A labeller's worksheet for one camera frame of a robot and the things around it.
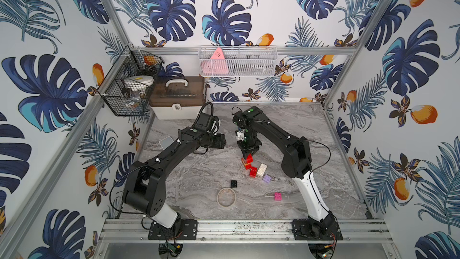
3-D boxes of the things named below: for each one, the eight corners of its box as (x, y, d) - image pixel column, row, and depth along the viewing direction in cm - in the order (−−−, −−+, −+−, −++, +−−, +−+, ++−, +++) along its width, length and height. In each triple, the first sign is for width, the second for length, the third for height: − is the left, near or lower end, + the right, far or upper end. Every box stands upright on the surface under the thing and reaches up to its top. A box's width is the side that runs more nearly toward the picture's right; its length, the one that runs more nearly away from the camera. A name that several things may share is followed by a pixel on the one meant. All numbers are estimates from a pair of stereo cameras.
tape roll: (216, 206, 83) (216, 205, 81) (217, 189, 88) (217, 187, 86) (236, 206, 83) (236, 205, 81) (236, 189, 88) (236, 187, 86)
